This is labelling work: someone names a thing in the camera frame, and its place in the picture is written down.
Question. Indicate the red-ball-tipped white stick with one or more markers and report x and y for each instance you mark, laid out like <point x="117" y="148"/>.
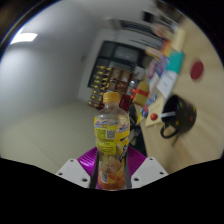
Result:
<point x="153" y="117"/>

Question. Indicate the dark framed window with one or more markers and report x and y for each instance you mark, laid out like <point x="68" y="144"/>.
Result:
<point x="123" y="56"/>

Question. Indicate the white paper sheet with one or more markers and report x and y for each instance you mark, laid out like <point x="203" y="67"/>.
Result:
<point x="166" y="84"/>

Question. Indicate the teal book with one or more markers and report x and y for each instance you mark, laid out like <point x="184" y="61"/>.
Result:
<point x="175" y="61"/>

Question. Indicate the yellow gift box red ribbon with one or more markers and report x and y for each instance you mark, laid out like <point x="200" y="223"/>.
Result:
<point x="140" y="93"/>

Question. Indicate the black mug with coloured dots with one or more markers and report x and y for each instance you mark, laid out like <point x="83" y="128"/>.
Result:
<point x="181" y="115"/>

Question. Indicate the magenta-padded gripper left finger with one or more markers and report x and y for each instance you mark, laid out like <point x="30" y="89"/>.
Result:
<point x="75" y="171"/>

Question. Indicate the ceiling tube light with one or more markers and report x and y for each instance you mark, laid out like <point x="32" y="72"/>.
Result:
<point x="24" y="38"/>

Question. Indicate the wooden shelf unit with trophies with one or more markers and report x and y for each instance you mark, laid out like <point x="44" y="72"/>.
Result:
<point x="106" y="85"/>

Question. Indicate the orange-capped yellow-label drink bottle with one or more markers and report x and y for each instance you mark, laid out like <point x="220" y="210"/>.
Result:
<point x="111" y="143"/>

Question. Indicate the beige notepad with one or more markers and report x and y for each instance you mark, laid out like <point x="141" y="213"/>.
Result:
<point x="156" y="108"/>

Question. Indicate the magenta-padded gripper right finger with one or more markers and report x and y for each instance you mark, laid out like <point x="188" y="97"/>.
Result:
<point x="146" y="171"/>

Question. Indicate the flat round red coaster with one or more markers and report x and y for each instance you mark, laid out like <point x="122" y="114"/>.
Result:
<point x="196" y="70"/>

